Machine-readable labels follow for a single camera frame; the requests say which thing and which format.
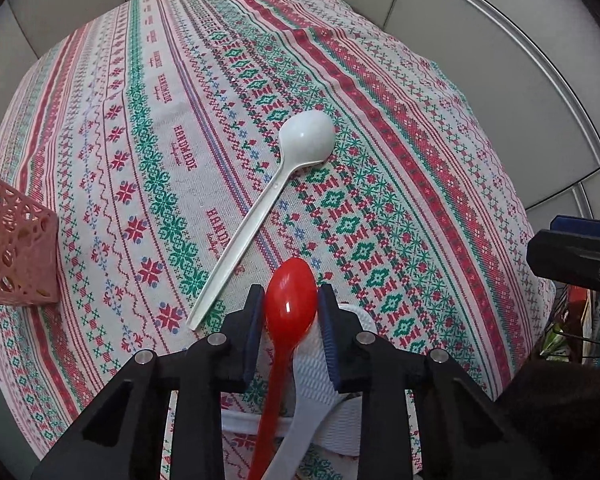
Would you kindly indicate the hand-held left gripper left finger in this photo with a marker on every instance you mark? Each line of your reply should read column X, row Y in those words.
column 252, row 340

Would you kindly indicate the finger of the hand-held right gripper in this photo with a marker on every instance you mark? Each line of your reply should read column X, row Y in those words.
column 580, row 223
column 570, row 260

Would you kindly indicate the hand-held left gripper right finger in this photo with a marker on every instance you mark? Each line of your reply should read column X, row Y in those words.
column 330, row 340

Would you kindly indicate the white ribbed rice paddle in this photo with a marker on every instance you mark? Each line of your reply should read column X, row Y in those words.
column 312, row 375

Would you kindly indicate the red plastic spoon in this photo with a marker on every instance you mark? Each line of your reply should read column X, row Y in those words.
column 290, row 300

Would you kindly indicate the white plastic spoon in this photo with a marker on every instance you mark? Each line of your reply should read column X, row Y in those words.
column 307, row 135

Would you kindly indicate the pink perforated utensil basket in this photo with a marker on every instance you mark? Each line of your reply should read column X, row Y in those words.
column 15, row 250

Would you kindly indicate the person's dark brown clothing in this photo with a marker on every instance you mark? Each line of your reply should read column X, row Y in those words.
column 570, row 420

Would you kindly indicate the patterned red green tablecloth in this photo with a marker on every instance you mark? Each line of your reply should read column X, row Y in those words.
column 405, row 160

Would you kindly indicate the white kitchen base cabinet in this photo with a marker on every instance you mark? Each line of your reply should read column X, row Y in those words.
column 480, row 35

